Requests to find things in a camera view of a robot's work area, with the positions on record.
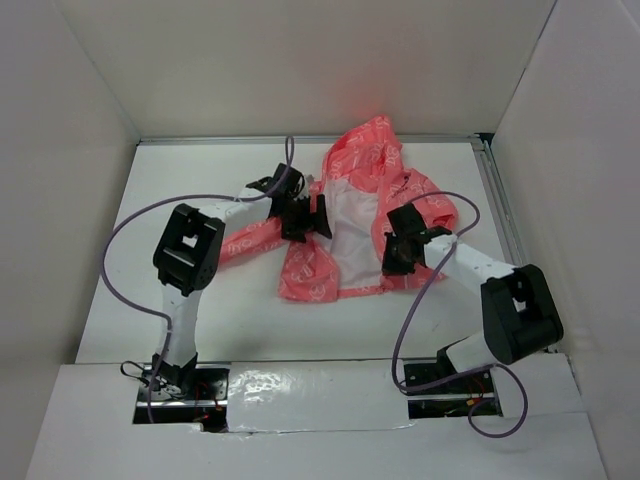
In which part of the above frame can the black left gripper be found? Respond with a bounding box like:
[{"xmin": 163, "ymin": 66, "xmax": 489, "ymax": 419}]
[{"xmin": 275, "ymin": 194, "xmax": 330, "ymax": 244}]

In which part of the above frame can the pink hooded jacket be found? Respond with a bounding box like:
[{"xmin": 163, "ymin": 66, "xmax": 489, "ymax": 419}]
[{"xmin": 219, "ymin": 114, "xmax": 459, "ymax": 304}]

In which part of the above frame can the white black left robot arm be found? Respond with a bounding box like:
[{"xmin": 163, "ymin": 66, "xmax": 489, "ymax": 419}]
[{"xmin": 152, "ymin": 164, "xmax": 332, "ymax": 399}]

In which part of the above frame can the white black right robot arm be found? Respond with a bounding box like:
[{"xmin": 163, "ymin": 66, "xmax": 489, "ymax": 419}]
[{"xmin": 382, "ymin": 203, "xmax": 564, "ymax": 394}]

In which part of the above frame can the aluminium frame rail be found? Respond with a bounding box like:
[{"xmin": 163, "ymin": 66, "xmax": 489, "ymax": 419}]
[{"xmin": 137, "ymin": 131, "xmax": 571, "ymax": 355}]

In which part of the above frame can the silver base rail with tape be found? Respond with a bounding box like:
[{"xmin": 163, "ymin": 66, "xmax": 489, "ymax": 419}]
[{"xmin": 133, "ymin": 360, "xmax": 501, "ymax": 434}]

